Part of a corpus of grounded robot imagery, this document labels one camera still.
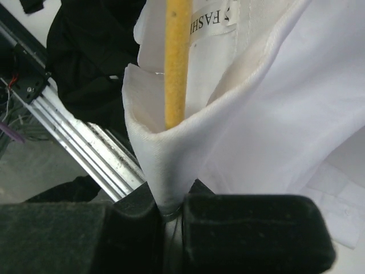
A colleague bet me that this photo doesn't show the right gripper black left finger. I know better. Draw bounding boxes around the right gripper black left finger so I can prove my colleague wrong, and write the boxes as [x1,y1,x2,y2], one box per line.
[1,184,163,273]

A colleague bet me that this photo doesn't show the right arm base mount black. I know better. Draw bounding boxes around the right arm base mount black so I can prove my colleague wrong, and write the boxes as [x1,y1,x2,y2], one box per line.
[1,44,50,103]

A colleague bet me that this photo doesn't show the black garment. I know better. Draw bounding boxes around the black garment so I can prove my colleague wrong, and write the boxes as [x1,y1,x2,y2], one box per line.
[46,1,145,135]

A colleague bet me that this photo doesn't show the white shirt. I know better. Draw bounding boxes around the white shirt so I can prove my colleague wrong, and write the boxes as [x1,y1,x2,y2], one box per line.
[121,0,365,249]

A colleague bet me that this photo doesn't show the yellow plastic hanger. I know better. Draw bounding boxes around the yellow plastic hanger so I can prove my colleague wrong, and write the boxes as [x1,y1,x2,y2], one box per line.
[164,0,192,129]

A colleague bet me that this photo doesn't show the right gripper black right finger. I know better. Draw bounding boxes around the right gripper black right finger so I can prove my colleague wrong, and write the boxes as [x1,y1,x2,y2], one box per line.
[182,180,336,273]

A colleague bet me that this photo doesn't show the aluminium frame rail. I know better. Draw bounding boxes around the aluminium frame rail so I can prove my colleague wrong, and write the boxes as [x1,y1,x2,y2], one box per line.
[1,1,144,202]

